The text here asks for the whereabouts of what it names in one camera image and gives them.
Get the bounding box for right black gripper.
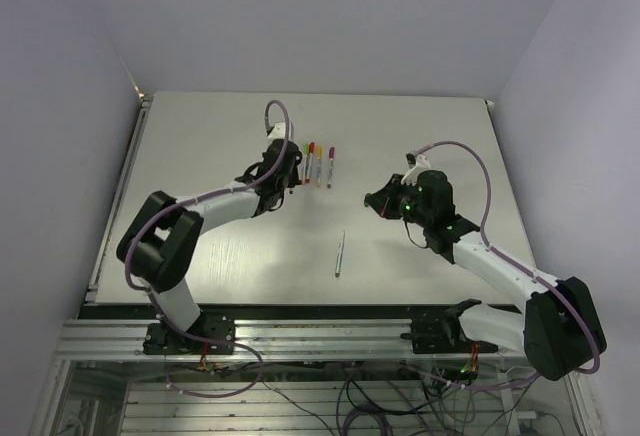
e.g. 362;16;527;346
365;173;432;228

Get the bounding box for light green marker pen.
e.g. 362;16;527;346
302;143;311;184

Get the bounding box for red marker pen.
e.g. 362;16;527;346
308;142;315;184

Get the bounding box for yellow marker pen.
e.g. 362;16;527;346
314;145;323;188

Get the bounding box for magenta marker pen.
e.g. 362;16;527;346
326;146;335;189

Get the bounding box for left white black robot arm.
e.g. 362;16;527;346
116;139;302;353

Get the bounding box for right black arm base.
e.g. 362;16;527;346
400;299;498;355

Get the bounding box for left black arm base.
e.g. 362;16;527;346
142;312;236;356

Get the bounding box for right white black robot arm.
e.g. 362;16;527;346
364;170;607;381

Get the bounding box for dark green marker pen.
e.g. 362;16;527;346
334;230;346;278

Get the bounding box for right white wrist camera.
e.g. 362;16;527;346
401;153;432;186

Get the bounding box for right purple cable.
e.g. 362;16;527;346
414;141;601;392

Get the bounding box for purple cable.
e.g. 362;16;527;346
414;141;601;392
123;99;294;397

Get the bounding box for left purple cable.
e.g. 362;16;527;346
123;99;294;397

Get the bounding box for loose cables under frame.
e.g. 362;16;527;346
164;348;531;436

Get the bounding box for aluminium extrusion frame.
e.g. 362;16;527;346
33;92;593;435

